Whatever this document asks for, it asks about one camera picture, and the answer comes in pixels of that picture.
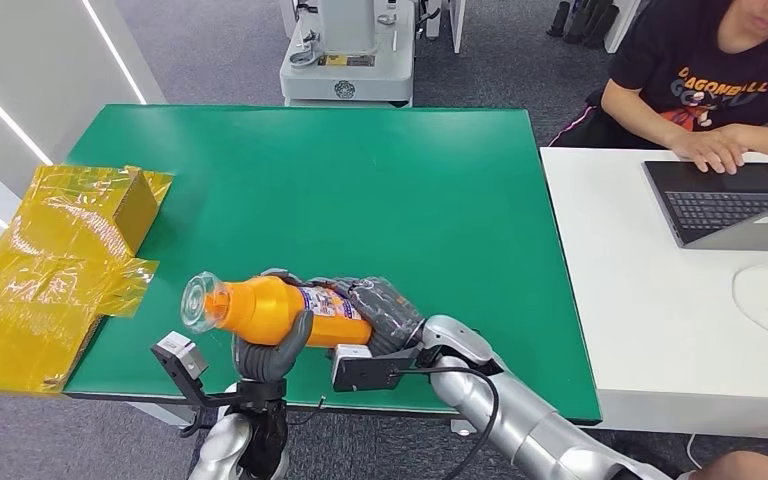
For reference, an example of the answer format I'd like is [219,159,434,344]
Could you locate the person's hand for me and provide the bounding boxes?
[672,127,750,176]

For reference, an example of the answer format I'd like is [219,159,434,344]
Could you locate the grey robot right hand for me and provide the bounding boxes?
[311,276,426,358]

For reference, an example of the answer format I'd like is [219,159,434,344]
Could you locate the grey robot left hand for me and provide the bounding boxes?
[232,309,315,386]

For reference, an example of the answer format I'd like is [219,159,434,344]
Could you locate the orange plastic bottle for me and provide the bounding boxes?
[179,270,376,350]

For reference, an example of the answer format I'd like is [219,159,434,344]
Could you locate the dark grey laptop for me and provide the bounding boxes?
[643,160,768,254]

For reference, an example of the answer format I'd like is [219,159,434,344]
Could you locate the person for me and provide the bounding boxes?
[548,0,768,176]

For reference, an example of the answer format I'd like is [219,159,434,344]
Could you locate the green table mat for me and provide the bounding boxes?
[64,103,603,426]

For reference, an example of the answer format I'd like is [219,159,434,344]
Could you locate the black cylindrical objects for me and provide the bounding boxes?
[546,0,622,50]

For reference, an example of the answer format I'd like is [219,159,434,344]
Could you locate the yellow taped cardboard box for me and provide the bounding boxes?
[0,164,175,397]

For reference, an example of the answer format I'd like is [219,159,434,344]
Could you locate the person's knee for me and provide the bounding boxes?
[687,451,768,480]

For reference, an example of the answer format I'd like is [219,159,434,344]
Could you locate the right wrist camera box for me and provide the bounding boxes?
[330,343,422,394]

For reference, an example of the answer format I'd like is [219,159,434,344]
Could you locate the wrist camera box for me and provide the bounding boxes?
[330,343,422,394]
[151,331,210,384]

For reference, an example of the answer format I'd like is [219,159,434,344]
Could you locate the thin black wire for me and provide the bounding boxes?
[287,396,328,426]

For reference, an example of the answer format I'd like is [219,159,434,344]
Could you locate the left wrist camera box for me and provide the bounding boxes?
[151,331,210,384]

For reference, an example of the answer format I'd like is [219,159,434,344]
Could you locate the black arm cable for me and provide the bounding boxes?
[390,365,502,480]

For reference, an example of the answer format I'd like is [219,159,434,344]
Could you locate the white floor cable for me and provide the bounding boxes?
[684,433,768,473]

